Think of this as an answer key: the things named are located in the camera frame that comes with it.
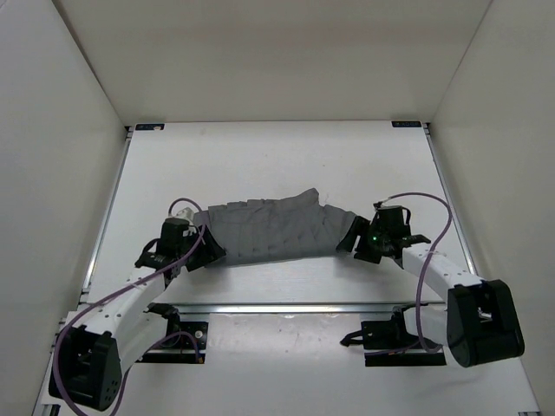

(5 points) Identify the blue left corner label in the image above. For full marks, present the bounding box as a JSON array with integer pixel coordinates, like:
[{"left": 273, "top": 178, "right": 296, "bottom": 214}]
[{"left": 134, "top": 123, "right": 165, "bottom": 131}]

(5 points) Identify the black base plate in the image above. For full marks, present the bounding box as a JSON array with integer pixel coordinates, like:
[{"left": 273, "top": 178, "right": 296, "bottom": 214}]
[
  {"left": 340, "top": 319, "right": 447, "bottom": 367},
  {"left": 138, "top": 321, "right": 209, "bottom": 365}
]

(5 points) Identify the grey pleated skirt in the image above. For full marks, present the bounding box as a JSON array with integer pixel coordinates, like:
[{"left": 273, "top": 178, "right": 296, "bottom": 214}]
[{"left": 193, "top": 188, "right": 356, "bottom": 266}]

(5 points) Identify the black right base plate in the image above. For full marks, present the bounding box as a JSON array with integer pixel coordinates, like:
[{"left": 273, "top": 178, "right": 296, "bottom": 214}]
[{"left": 340, "top": 319, "right": 447, "bottom": 367}]

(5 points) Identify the aluminium front rail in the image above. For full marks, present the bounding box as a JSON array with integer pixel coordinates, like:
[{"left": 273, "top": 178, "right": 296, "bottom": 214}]
[{"left": 173, "top": 302, "right": 404, "bottom": 315}]

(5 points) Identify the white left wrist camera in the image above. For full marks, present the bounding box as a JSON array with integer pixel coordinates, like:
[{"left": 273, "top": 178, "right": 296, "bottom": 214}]
[{"left": 173, "top": 207, "right": 195, "bottom": 223}]

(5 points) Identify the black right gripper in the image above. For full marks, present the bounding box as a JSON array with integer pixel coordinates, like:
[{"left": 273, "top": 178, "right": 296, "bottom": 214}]
[{"left": 336, "top": 217, "right": 389, "bottom": 264}]

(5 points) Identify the blue corner label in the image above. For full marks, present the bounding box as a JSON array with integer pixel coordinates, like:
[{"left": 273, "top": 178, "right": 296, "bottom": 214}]
[
  {"left": 134, "top": 123, "right": 165, "bottom": 131},
  {"left": 391, "top": 120, "right": 421, "bottom": 128}
]

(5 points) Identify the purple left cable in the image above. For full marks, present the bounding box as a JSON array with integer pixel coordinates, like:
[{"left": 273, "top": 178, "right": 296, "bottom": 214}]
[{"left": 52, "top": 197, "right": 207, "bottom": 413}]

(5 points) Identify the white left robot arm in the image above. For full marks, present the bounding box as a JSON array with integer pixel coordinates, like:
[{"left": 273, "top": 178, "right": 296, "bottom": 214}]
[{"left": 48, "top": 217, "right": 225, "bottom": 415}]

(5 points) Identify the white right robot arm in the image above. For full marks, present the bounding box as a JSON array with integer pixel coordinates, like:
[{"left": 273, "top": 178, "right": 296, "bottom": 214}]
[{"left": 336, "top": 205, "right": 525, "bottom": 367}]

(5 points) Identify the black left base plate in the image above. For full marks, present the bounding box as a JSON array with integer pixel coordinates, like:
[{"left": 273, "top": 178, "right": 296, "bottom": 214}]
[{"left": 138, "top": 321, "right": 209, "bottom": 365}]

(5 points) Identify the blue right corner label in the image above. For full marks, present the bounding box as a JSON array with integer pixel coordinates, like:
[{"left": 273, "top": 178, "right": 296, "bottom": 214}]
[{"left": 391, "top": 120, "right": 421, "bottom": 128}]

